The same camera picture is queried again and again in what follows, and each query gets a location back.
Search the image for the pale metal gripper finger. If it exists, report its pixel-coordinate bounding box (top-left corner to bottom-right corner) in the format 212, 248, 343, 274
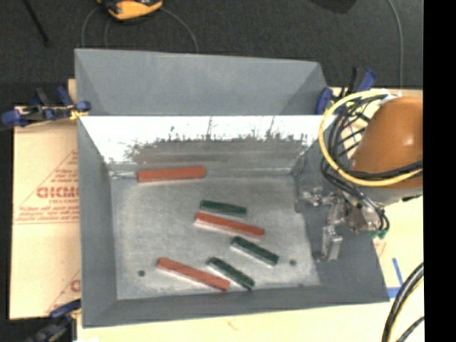
295, 187, 338, 214
312, 225, 344, 262

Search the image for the dark green flat block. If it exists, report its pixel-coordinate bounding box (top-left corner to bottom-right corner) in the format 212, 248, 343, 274
206, 256, 257, 291
199, 199, 248, 218
230, 235, 280, 266

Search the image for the red-brown flat block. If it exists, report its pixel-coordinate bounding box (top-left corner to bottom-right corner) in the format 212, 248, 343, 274
156, 256, 232, 292
193, 211, 266, 241
136, 166, 208, 184

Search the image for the grey metal bin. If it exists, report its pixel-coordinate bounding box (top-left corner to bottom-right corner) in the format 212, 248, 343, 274
73, 48, 390, 328

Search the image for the brown cardboard board red print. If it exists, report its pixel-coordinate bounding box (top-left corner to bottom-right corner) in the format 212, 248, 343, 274
8, 78, 83, 321

